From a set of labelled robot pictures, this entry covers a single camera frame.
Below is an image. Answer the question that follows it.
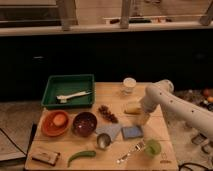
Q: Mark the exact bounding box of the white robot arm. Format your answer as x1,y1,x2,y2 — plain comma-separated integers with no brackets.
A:
139,80,213,141

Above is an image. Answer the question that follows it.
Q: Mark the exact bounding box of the dark grape bunch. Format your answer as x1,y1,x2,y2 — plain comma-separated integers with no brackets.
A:
98,105,118,123

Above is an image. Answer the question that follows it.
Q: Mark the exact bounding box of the metal cup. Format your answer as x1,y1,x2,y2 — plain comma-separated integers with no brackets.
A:
97,133,111,149

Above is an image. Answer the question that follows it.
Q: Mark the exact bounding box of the orange bowl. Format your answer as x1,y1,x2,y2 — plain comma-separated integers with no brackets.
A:
41,110,70,137

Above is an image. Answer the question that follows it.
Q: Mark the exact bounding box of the green chili pepper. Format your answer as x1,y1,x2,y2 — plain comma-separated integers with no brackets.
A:
67,150,96,167

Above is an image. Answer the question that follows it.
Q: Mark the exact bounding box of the grey cloth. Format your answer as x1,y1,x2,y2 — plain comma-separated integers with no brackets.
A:
95,124,122,142

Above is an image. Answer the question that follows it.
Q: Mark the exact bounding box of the orange fruit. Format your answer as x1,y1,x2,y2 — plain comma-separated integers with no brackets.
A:
53,114,66,127

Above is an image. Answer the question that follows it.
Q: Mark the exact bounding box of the purple bowl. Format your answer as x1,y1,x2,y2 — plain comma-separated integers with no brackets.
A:
72,112,97,137

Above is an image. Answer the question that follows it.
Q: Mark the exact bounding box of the metal fork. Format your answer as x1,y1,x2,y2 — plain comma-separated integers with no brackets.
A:
117,141,145,164

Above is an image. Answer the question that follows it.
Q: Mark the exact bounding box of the white brush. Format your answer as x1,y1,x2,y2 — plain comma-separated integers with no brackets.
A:
56,91,91,103

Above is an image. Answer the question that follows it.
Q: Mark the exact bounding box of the green plastic tray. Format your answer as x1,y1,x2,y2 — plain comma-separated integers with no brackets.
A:
41,74,95,109

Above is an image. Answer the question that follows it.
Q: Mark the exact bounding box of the white lidded jar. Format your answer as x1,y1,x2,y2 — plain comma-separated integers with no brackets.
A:
122,77,137,94

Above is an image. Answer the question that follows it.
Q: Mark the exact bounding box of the blue sponge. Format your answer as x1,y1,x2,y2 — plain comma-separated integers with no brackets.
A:
121,126,143,140

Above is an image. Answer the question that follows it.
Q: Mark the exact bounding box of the green cup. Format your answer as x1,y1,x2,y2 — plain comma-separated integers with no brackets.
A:
144,139,161,157

